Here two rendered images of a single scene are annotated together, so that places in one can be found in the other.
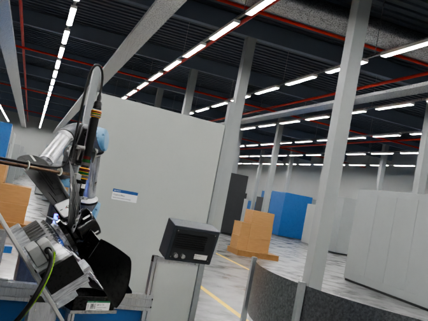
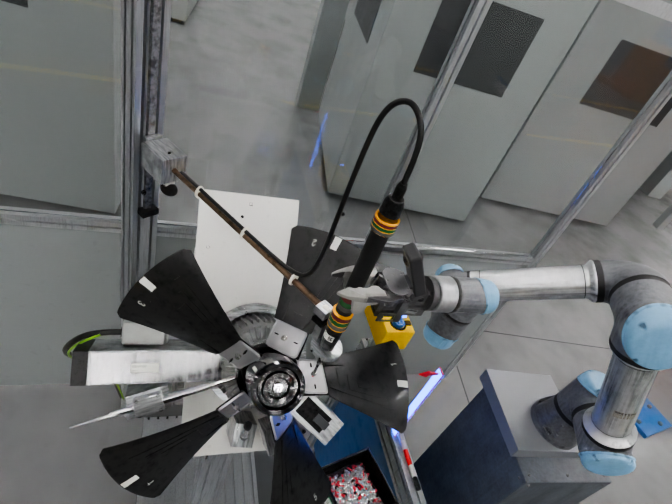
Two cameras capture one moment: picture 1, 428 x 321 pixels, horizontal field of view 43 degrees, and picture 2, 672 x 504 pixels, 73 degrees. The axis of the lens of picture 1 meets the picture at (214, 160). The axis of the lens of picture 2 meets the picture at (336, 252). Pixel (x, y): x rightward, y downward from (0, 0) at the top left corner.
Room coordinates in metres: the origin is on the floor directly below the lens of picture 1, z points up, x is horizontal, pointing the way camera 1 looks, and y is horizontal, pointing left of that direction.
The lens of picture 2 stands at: (2.15, -0.13, 2.05)
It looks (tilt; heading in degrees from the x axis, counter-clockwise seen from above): 38 degrees down; 89
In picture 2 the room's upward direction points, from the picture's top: 22 degrees clockwise
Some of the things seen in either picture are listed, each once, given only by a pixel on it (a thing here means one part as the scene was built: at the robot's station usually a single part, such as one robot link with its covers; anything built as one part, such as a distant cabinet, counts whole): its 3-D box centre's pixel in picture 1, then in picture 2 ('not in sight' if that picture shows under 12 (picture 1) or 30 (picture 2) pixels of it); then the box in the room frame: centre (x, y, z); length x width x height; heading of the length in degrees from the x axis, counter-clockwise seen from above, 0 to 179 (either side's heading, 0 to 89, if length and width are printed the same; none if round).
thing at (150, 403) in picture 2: (85, 268); (148, 403); (1.90, 0.37, 1.08); 0.07 x 0.04 x 0.06; 37
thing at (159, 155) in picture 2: not in sight; (162, 159); (1.67, 0.81, 1.38); 0.10 x 0.07 x 0.08; 151
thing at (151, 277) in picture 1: (152, 274); not in sight; (2.78, 0.20, 0.96); 0.03 x 0.03 x 0.20; 26
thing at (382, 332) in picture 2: not in sight; (387, 322); (2.41, 0.94, 1.02); 0.16 x 0.10 x 0.11; 116
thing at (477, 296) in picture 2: (72, 153); (468, 296); (2.46, 0.63, 1.47); 0.11 x 0.08 x 0.09; 26
